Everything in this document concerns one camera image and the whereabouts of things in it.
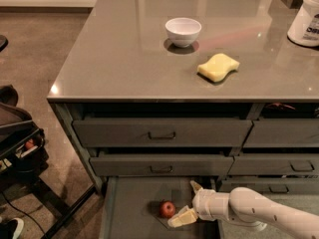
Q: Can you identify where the black cable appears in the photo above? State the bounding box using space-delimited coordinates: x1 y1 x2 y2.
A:
0 190 48 236

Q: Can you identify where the middle right drawer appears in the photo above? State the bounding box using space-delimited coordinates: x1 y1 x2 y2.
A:
228 153 319 176

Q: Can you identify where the grey kitchen counter cabinet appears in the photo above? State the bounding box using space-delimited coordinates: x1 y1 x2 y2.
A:
48 0 319 188

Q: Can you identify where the black and white shoe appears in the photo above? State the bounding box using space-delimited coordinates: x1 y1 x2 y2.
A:
0 218 24 239

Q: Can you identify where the bottom right drawer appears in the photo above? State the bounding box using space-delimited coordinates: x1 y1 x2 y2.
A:
217 178 319 194

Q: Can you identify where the red apple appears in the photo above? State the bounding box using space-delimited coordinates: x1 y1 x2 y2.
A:
159 200 176 219

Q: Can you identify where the black cart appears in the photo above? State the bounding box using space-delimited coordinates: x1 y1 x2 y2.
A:
0 85 96 239

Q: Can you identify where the top right drawer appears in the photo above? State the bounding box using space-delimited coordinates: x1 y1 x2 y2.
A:
244 119 319 148

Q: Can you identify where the open bottom left drawer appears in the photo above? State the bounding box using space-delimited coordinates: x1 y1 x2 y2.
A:
99 176 223 239

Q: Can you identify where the top left drawer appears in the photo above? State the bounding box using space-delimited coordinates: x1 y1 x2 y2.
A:
73 118 252 147

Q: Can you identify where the middle left drawer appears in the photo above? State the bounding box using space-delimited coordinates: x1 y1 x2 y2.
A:
90 154 233 176

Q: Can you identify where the white ceramic bowl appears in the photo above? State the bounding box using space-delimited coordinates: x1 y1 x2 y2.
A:
165 18 201 48

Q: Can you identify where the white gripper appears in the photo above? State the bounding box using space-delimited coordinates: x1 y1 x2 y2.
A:
167 180 229 228

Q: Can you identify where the white plastic jar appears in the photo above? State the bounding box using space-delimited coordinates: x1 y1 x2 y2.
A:
287 0 319 47

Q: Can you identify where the yellow sponge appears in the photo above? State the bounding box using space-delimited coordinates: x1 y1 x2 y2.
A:
197 53 240 83

